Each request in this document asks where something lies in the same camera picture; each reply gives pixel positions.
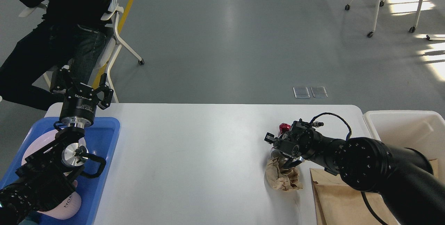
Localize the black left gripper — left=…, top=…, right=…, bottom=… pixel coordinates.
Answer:
left=49, top=66, right=114, bottom=128

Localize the red foil wrapper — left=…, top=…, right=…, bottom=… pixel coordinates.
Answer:
left=279, top=123, right=291, bottom=135

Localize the pink plastic plate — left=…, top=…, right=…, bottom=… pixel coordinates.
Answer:
left=21, top=130, right=88, bottom=168

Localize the pink mug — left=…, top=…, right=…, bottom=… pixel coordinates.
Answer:
left=38, top=192, right=82, bottom=220

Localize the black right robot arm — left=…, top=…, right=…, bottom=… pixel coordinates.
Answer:
left=265, top=116, right=445, bottom=225

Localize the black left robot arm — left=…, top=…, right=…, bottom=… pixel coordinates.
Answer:
left=1, top=68, right=113, bottom=225

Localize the crumpled brown paper ball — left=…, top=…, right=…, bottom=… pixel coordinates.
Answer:
left=265, top=158, right=304, bottom=191

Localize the blue plastic tray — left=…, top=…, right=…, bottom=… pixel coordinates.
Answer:
left=1, top=117, right=120, bottom=225

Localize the small grey metal plate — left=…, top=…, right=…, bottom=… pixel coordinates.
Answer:
left=293, top=87, right=310, bottom=99

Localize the white chair leg left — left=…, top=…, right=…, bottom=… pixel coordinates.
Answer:
left=18, top=2, right=145, bottom=103

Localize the person leg with shoe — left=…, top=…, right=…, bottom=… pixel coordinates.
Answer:
left=0, top=0, right=117, bottom=111

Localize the flat brown paper bag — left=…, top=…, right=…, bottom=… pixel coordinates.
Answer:
left=310, top=168, right=380, bottom=225

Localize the white plastic bin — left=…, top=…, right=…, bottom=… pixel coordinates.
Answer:
left=364, top=110, right=445, bottom=181

